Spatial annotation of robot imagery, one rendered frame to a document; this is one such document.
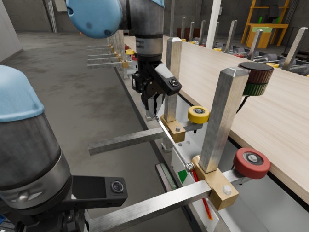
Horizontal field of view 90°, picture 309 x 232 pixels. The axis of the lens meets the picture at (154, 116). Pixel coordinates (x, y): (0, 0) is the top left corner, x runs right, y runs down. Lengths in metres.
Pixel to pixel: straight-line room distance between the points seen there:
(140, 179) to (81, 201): 1.21
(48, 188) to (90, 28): 0.23
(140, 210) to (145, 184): 1.06
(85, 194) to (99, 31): 0.25
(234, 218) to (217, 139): 0.40
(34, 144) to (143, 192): 1.26
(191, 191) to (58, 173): 0.30
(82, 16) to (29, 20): 16.51
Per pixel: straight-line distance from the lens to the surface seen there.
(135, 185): 1.45
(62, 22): 15.09
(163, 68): 0.45
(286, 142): 0.61
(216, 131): 0.36
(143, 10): 0.42
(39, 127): 0.20
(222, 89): 0.32
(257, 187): 0.67
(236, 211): 0.73
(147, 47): 0.43
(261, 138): 0.58
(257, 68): 0.34
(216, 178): 0.45
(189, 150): 0.86
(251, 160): 0.49
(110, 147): 0.56
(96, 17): 0.28
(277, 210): 0.66
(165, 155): 0.70
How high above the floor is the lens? 1.22
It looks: 34 degrees down
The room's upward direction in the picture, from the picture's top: straight up
